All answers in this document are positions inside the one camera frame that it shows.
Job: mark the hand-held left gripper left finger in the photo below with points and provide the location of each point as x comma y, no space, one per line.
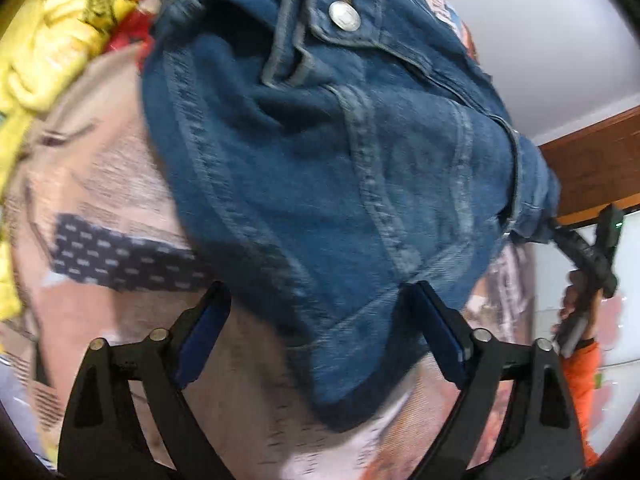
202,332

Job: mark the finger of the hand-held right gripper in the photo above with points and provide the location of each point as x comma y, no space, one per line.
575,245

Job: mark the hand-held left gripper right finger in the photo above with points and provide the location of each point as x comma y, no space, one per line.
442,332

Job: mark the blue denim jacket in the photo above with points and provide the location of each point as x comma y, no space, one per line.
325,185

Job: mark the person's right hand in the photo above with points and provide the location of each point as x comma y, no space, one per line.
570,302

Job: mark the newspaper-print bedsheet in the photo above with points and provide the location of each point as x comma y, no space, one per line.
125,370

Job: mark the red fluffy garment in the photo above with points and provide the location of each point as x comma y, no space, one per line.
130,35

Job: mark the yellow cartoon-print garment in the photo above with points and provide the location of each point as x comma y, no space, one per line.
55,45

